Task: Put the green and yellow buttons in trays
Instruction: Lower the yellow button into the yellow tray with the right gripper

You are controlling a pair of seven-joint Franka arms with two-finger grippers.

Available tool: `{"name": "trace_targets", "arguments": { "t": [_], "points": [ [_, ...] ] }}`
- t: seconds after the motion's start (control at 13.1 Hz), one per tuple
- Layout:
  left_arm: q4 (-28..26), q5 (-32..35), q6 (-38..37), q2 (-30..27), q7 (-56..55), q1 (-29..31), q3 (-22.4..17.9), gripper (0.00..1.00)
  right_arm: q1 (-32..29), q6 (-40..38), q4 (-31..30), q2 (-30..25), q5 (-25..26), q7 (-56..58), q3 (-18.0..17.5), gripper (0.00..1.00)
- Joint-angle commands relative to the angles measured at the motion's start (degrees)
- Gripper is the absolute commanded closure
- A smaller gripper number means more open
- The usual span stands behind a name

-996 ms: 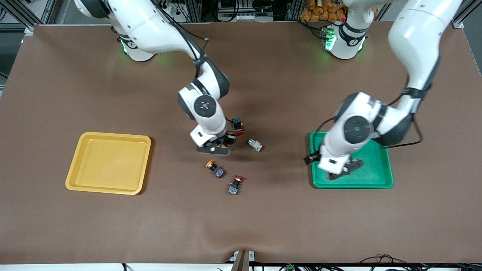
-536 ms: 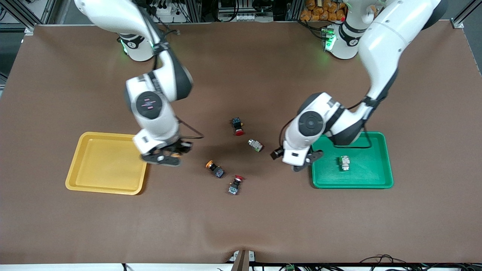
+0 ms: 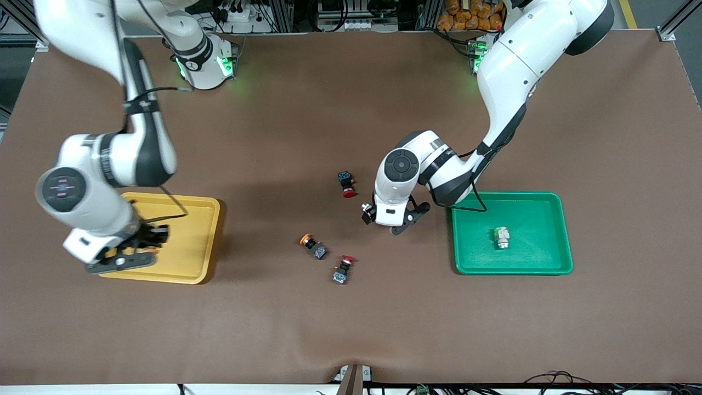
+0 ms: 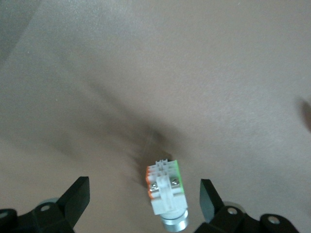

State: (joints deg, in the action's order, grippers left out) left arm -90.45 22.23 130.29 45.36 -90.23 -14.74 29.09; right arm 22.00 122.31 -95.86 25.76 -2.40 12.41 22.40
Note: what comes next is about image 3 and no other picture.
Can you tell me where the yellow plastic tray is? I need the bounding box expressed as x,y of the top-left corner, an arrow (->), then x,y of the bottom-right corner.
99,191 -> 221,285

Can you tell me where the red mushroom push button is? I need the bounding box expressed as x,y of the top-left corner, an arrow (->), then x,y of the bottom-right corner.
332,255 -> 357,285
337,171 -> 358,199

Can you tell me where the yellow-orange mushroom push button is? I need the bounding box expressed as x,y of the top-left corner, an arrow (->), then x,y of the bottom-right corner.
299,233 -> 330,261

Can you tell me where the green plastic tray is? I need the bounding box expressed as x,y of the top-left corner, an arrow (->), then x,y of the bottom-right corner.
450,190 -> 574,276

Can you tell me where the brown table mat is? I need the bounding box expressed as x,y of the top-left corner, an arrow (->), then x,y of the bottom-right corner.
0,30 -> 702,386

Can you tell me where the white power strip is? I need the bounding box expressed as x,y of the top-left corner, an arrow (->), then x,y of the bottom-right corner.
219,5 -> 259,35
318,18 -> 384,32

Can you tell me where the pile of orange objects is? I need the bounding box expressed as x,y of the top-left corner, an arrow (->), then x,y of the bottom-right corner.
437,0 -> 502,32

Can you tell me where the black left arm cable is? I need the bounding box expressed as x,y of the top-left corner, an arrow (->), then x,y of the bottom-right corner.
425,101 -> 528,213

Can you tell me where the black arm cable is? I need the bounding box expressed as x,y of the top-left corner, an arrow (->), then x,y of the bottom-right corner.
425,101 -> 528,213
110,0 -> 194,225

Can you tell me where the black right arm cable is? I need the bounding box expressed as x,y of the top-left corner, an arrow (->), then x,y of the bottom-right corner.
110,0 -> 194,225

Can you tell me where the camera mount post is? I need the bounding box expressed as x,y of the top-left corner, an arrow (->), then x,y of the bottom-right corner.
336,364 -> 373,395

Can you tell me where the black cable bundle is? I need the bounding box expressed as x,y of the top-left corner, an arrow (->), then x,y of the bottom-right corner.
524,371 -> 702,395

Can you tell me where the aluminium frame profile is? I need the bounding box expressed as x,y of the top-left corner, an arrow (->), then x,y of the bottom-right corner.
655,0 -> 702,43
0,0 -> 50,53

